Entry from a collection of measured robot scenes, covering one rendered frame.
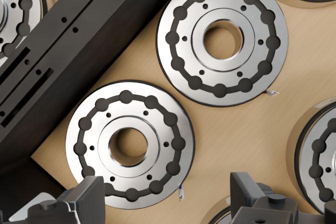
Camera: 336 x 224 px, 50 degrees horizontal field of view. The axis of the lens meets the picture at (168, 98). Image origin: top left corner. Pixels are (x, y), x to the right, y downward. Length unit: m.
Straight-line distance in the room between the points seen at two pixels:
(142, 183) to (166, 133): 0.04
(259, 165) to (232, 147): 0.03
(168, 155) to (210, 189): 0.06
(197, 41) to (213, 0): 0.03
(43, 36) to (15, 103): 0.04
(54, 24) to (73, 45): 0.02
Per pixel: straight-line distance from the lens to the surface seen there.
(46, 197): 0.31
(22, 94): 0.23
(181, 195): 0.28
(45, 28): 0.23
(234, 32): 0.30
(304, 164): 0.30
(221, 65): 0.28
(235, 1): 0.29
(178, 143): 0.29
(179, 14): 0.29
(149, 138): 0.28
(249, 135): 0.32
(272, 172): 0.33
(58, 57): 0.22
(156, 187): 0.29
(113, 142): 0.30
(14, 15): 0.31
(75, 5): 0.22
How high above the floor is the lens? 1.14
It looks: 87 degrees down
